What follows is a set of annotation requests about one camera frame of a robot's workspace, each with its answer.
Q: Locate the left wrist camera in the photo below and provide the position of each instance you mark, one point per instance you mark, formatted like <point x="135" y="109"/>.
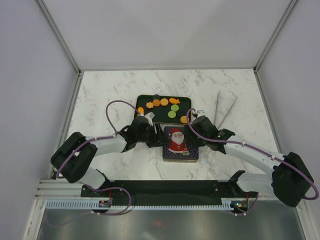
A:
<point x="149" y="116"/>

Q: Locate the gold tin lid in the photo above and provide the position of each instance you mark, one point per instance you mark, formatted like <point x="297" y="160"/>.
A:
<point x="177" y="146"/>

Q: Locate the green macaron lower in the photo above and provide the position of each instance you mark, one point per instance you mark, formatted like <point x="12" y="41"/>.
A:
<point x="171" y="114"/>

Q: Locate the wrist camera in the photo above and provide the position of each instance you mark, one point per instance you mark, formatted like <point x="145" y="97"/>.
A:
<point x="149" y="116"/>
<point x="197" y="113"/>

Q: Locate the orange fish cookie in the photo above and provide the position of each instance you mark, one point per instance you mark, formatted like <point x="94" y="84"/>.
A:
<point x="174" y="101"/>
<point x="141" y="110"/>

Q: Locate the tan sandwich cookie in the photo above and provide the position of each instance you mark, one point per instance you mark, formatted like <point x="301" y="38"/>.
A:
<point x="164" y="102"/>
<point x="183" y="119"/>

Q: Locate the orange flower cookie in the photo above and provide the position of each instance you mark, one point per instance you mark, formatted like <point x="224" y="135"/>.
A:
<point x="149" y="105"/>

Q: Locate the dark green serving tray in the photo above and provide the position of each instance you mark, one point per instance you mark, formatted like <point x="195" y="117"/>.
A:
<point x="161" y="112"/>

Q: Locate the metal serving tongs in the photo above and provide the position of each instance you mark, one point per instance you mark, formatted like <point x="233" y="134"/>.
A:
<point x="225" y="101"/>

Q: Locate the gold cookie tin box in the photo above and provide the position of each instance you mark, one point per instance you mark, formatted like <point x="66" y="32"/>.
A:
<point x="180" y="159"/>

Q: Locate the orange fish cookie left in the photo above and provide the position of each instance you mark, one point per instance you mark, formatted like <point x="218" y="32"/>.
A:
<point x="141" y="110"/>

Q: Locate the black sandwich cookie top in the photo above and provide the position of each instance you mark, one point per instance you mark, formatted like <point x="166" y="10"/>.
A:
<point x="156" y="97"/>

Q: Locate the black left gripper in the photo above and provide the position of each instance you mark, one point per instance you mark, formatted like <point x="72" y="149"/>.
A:
<point x="159" y="139"/>

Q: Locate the orange fish cookie upper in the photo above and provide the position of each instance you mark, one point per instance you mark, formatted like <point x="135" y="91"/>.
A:
<point x="174" y="101"/>

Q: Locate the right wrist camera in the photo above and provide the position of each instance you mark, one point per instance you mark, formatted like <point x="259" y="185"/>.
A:
<point x="197" y="113"/>

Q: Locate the green macaron upper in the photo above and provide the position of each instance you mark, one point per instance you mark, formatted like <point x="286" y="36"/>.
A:
<point x="174" y="108"/>

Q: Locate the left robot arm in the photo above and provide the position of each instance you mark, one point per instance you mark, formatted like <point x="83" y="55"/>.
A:
<point x="74" y="157"/>

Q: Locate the aluminium frame post left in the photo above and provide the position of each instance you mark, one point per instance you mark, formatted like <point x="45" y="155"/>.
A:
<point x="58" y="35"/>

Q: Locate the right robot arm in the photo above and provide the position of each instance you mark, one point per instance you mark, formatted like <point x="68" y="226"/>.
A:
<point x="283" y="176"/>

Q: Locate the aluminium frame post right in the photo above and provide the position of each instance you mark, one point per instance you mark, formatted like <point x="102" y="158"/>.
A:
<point x="279" y="27"/>

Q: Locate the chocolate chip cookie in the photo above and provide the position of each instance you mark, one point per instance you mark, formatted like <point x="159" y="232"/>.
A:
<point x="156" y="102"/>

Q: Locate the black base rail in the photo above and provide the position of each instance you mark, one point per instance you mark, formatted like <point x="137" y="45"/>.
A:
<point x="156" y="193"/>

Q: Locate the aluminium frame post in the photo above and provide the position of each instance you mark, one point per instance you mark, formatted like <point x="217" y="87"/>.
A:
<point x="58" y="35"/>
<point x="279" y="27"/>

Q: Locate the green macaron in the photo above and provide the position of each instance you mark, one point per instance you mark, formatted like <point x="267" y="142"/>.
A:
<point x="171" y="114"/>
<point x="174" y="108"/>

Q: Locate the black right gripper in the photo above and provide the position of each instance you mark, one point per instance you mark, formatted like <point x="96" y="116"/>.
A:
<point x="189" y="132"/>

